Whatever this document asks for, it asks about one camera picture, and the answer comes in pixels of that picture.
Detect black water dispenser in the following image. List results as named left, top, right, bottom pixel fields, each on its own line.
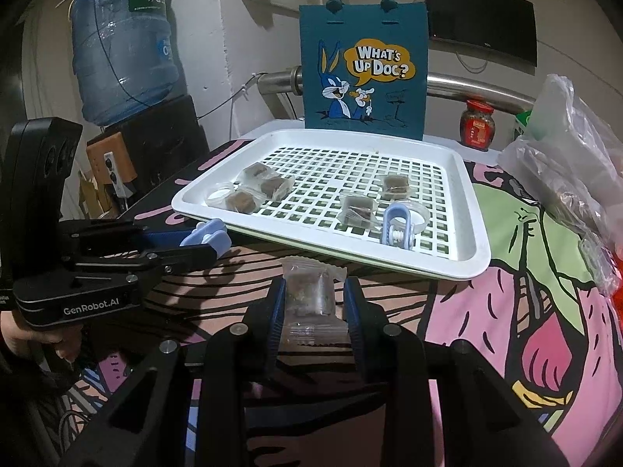
left=90, top=93, right=210, bottom=195

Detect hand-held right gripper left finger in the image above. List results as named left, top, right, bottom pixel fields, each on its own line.
left=58, top=279, right=288, bottom=467

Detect blue water cooler bottle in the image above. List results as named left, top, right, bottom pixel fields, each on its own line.
left=70, top=0, right=181, bottom=127

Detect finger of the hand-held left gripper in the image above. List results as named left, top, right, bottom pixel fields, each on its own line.
left=63, top=243, right=218, bottom=284
left=57, top=218, right=200, bottom=254

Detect white perforated plastic tray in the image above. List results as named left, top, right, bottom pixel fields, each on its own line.
left=171, top=130, right=491, bottom=280

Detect clear plastic bags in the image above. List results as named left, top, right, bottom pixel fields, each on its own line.
left=496, top=74, right=623, bottom=297

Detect light blue plastic clip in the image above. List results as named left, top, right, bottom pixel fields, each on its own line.
left=180, top=219, right=232, bottom=256
left=380, top=204, right=417, bottom=250

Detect red-lidded sauce jar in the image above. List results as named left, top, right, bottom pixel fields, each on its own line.
left=461, top=100, right=496, bottom=149

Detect blue cartoon rabbit tote bag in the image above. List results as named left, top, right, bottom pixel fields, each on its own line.
left=298, top=0, right=429, bottom=141

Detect printed cartoon blanket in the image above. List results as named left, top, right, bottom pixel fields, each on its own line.
left=49, top=139, right=623, bottom=467

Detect green and white carton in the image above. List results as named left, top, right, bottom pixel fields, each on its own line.
left=513, top=109, right=536, bottom=139

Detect brown snack packet clear wrapper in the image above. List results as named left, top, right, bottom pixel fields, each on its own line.
left=377, top=172, right=410, bottom=200
left=260, top=174, right=295, bottom=200
left=225, top=189, right=266, bottom=214
left=282, top=256, right=347, bottom=348
left=339, top=195, right=378, bottom=227
left=243, top=162, right=273, bottom=186

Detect black wall-mounted screen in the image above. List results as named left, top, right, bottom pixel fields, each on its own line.
left=422, top=0, right=537, bottom=66

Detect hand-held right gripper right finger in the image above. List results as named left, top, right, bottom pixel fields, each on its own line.
left=343, top=276, right=558, bottom=467

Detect wooden box with white switch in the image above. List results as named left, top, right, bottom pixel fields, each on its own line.
left=86, top=131, right=134, bottom=198

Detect brown cardboard box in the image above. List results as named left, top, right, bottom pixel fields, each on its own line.
left=78, top=170, right=120, bottom=219

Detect person's left hand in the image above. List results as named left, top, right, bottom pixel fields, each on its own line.
left=0, top=311, right=87, bottom=364

